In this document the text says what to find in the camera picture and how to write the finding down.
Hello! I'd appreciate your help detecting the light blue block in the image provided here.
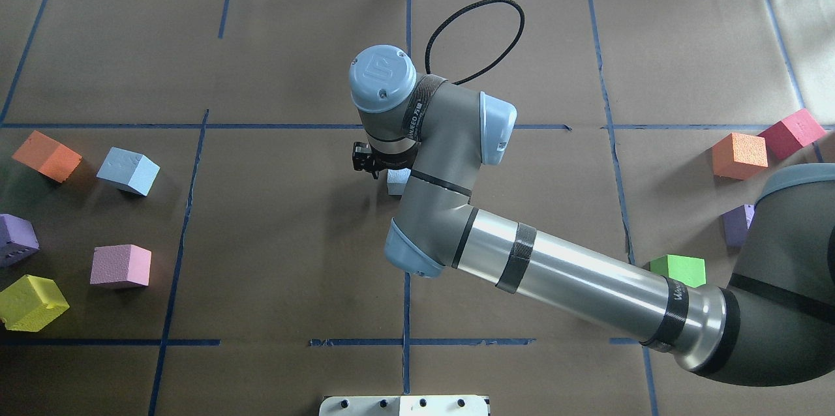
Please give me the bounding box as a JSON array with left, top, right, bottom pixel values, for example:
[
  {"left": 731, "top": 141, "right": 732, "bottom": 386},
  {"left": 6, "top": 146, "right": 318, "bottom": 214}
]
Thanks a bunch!
[
  {"left": 96, "top": 147, "right": 159, "bottom": 196},
  {"left": 386, "top": 168, "right": 411, "bottom": 196}
]

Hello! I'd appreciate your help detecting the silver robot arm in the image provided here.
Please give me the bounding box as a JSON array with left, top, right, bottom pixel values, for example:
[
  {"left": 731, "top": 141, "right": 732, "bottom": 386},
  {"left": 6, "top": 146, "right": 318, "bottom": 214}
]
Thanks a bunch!
[{"left": 348, "top": 45, "right": 834, "bottom": 387}]

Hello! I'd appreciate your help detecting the green block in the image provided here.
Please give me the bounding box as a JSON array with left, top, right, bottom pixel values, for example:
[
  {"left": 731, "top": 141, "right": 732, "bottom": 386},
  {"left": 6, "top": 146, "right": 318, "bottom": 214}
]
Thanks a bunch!
[{"left": 648, "top": 254, "right": 706, "bottom": 288}]

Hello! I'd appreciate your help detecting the light pink block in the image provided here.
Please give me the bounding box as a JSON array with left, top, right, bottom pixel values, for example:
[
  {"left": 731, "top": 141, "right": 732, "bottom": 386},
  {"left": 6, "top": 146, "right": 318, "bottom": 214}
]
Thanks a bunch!
[{"left": 89, "top": 245, "right": 152, "bottom": 289}]

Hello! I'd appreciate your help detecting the near orange block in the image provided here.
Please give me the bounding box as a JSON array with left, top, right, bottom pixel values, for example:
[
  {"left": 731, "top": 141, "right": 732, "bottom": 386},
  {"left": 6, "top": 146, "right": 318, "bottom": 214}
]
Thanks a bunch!
[{"left": 710, "top": 132, "right": 768, "bottom": 179}]

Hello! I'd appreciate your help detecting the orange block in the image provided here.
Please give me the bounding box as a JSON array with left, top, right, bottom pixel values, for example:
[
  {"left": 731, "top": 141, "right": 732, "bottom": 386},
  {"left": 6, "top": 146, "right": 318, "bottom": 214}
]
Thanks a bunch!
[
  {"left": 12, "top": 130, "right": 82, "bottom": 183},
  {"left": 710, "top": 132, "right": 768, "bottom": 179}
]

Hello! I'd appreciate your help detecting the near purple block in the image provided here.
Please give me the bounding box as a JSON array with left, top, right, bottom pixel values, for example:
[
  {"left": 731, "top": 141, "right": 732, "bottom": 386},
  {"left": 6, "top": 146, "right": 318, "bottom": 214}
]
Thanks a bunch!
[{"left": 721, "top": 204, "right": 755, "bottom": 248}]

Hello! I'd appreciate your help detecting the purple block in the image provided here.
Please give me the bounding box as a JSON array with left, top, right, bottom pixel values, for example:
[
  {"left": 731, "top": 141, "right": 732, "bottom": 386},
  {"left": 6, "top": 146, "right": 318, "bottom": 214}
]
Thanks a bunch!
[
  {"left": 721, "top": 204, "right": 755, "bottom": 248},
  {"left": 1, "top": 213, "right": 40, "bottom": 268}
]

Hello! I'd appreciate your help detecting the far orange block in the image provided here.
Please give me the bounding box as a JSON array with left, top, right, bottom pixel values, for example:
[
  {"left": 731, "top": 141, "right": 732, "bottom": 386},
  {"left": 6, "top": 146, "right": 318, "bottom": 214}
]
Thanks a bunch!
[{"left": 12, "top": 130, "right": 82, "bottom": 183}]

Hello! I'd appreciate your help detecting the right dark pink block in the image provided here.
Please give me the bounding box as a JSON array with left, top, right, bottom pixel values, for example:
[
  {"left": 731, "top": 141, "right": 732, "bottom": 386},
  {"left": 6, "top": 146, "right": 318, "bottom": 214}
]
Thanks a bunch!
[{"left": 759, "top": 109, "right": 826, "bottom": 160}]

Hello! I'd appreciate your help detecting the far purple block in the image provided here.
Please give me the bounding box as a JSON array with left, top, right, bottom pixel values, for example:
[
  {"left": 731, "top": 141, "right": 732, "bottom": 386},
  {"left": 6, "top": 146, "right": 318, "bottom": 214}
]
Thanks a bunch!
[{"left": 1, "top": 213, "right": 40, "bottom": 268}]

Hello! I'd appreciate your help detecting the yellow block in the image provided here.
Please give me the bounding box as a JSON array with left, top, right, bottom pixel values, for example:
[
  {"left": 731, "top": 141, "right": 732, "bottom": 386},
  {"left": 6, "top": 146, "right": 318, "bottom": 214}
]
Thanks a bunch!
[{"left": 1, "top": 275, "right": 70, "bottom": 333}]

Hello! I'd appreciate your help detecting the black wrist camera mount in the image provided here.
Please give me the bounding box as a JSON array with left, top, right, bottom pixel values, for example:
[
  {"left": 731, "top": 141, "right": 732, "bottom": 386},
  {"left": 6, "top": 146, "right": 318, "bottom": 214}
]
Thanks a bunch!
[{"left": 351, "top": 141, "right": 391, "bottom": 179}]

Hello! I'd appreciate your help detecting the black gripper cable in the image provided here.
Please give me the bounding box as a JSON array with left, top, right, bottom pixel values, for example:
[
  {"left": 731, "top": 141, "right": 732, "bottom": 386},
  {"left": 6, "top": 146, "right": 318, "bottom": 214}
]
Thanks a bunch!
[{"left": 425, "top": 0, "right": 526, "bottom": 86}]

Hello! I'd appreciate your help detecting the white pole base plate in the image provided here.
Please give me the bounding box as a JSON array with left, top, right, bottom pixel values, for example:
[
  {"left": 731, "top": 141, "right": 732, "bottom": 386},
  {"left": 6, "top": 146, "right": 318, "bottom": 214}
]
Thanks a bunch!
[{"left": 318, "top": 394, "right": 491, "bottom": 415}]

